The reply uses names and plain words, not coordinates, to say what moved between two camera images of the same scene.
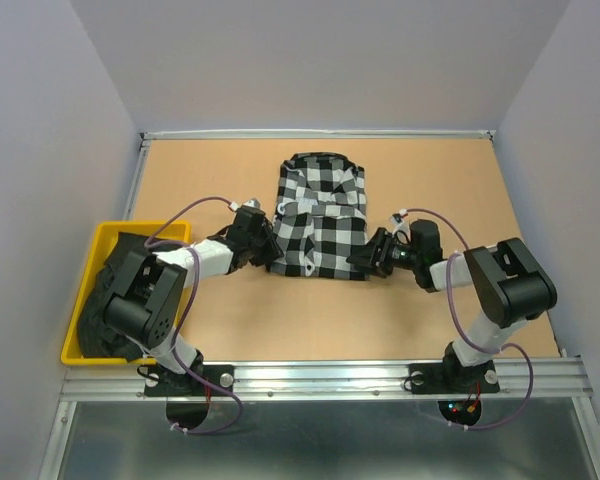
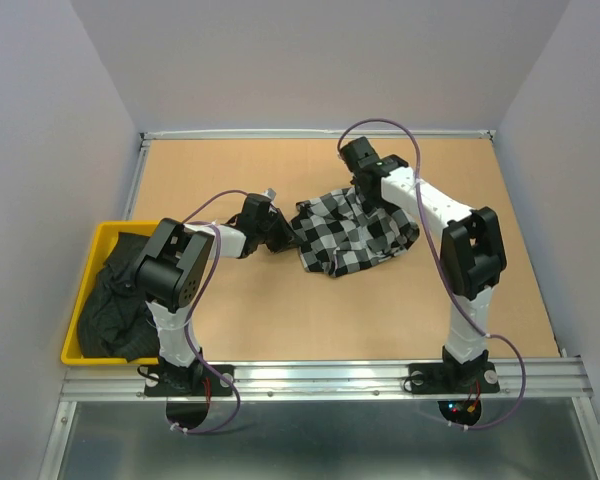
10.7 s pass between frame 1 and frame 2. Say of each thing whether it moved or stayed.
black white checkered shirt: moved
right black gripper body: moved
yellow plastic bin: stayed
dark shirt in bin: stayed
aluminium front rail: stayed
